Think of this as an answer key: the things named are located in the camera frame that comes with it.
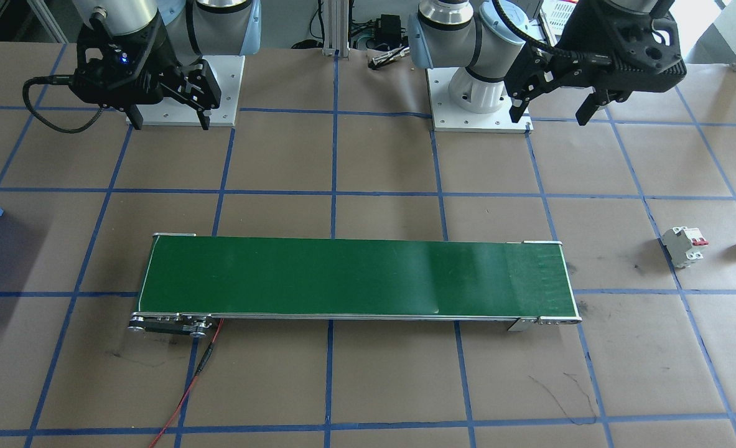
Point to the white plastic basket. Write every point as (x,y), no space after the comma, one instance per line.
(559,18)

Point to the black power adapter box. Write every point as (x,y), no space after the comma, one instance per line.
(389,30)

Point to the white red circuit breaker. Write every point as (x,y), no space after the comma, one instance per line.
(682,246)

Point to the green conveyor belt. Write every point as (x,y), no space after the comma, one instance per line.
(355,277)

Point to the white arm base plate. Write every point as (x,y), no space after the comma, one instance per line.
(228,87)
(467,121)

